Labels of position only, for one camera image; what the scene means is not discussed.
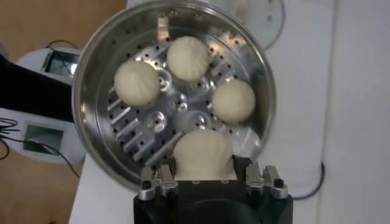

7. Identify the black robot torso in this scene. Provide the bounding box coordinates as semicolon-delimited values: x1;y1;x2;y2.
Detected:
0;54;76;122

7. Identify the round glass pot lid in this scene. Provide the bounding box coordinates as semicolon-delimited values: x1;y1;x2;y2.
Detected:
213;0;286;51

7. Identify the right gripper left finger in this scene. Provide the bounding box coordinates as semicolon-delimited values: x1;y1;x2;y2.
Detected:
137;158;179;201

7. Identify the black cooker power cable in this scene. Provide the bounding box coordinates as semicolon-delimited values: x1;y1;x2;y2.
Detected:
292;162;326;201

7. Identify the stainless steel steamer basket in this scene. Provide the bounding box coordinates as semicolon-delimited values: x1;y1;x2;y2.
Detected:
71;0;277;191

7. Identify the thin black floor cable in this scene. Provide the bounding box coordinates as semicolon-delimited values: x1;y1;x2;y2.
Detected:
0;117;80;179

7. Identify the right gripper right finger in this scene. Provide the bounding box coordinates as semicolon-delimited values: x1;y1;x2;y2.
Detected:
233;155;289;200

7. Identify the white steamed baozi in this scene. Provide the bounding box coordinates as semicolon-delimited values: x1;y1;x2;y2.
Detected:
113;60;161;109
172;130;238;181
166;35;211;82
211;78;257;124

